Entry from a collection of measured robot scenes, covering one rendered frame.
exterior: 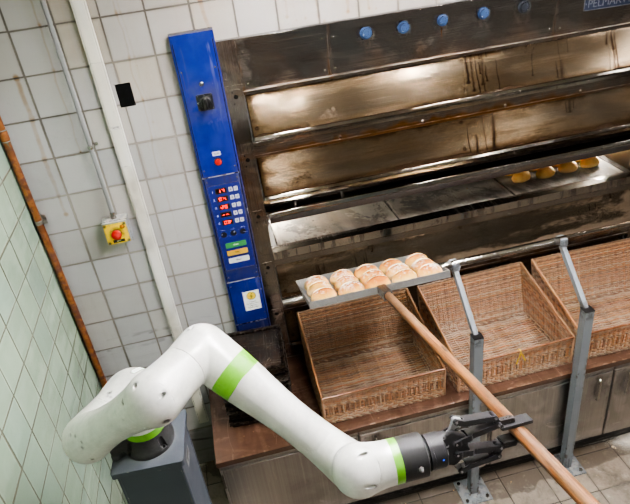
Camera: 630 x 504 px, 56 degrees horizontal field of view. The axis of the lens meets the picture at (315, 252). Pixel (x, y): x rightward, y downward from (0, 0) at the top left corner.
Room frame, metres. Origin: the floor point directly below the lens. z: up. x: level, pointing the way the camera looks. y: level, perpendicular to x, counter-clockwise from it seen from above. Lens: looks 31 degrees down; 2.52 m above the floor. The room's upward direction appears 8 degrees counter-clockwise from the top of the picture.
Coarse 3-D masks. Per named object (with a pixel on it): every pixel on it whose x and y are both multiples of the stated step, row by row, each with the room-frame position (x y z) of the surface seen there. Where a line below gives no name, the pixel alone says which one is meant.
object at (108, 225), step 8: (120, 216) 2.18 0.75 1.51; (104, 224) 2.13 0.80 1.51; (112, 224) 2.13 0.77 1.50; (120, 224) 2.14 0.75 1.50; (128, 224) 2.16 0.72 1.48; (104, 232) 2.13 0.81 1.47; (128, 232) 2.14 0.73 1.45; (112, 240) 2.13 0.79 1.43; (120, 240) 2.14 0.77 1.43; (128, 240) 2.14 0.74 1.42
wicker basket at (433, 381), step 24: (312, 312) 2.28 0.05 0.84; (336, 312) 2.29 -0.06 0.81; (360, 312) 2.30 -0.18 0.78; (384, 312) 2.31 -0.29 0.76; (312, 336) 2.25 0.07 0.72; (336, 336) 2.26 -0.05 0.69; (360, 336) 2.26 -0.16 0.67; (384, 336) 2.27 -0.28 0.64; (408, 336) 2.28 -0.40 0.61; (312, 360) 2.21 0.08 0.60; (336, 360) 2.20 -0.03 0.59; (360, 360) 2.18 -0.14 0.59; (384, 360) 2.16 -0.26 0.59; (408, 360) 2.13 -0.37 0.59; (432, 360) 2.03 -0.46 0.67; (312, 384) 2.06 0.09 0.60; (336, 384) 2.04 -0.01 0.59; (360, 384) 2.02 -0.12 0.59; (384, 384) 1.85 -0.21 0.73; (408, 384) 1.87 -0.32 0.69; (432, 384) 1.96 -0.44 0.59; (336, 408) 1.89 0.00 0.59; (360, 408) 1.84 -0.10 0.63; (384, 408) 1.85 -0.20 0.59
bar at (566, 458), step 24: (552, 240) 2.09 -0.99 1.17; (456, 264) 2.02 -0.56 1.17; (576, 288) 1.96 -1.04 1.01; (480, 336) 1.81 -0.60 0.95; (576, 336) 1.91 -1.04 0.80; (480, 360) 1.80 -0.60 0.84; (576, 360) 1.89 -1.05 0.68; (576, 384) 1.87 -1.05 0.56; (480, 408) 1.81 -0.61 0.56; (576, 408) 1.87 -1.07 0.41; (480, 480) 1.87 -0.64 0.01
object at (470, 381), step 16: (400, 304) 1.61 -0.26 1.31; (416, 320) 1.47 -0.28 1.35; (432, 336) 1.34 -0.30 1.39; (448, 352) 1.23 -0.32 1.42; (464, 368) 1.13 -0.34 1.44; (480, 384) 1.05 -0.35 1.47; (480, 400) 1.01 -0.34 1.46; (496, 400) 0.97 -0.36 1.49; (512, 432) 0.86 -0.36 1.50; (528, 432) 0.84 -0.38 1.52; (528, 448) 0.80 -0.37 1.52; (544, 448) 0.78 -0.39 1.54; (544, 464) 0.75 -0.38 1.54; (560, 464) 0.73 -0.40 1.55; (560, 480) 0.70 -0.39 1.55; (576, 480) 0.68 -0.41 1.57; (576, 496) 0.65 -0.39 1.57; (592, 496) 0.64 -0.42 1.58
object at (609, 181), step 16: (608, 176) 2.58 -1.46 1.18; (624, 176) 2.56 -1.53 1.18; (528, 192) 2.53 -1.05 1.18; (544, 192) 2.51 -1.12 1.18; (560, 192) 2.50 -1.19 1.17; (576, 192) 2.51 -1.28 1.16; (464, 208) 2.46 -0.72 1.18; (480, 208) 2.44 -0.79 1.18; (496, 208) 2.45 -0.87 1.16; (512, 208) 2.46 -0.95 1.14; (384, 224) 2.41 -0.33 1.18; (400, 224) 2.39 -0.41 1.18; (416, 224) 2.39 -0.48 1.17; (432, 224) 2.40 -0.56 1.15; (304, 240) 2.37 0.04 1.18; (320, 240) 2.35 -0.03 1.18; (336, 240) 2.34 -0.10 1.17; (352, 240) 2.35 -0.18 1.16; (288, 256) 2.30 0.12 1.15
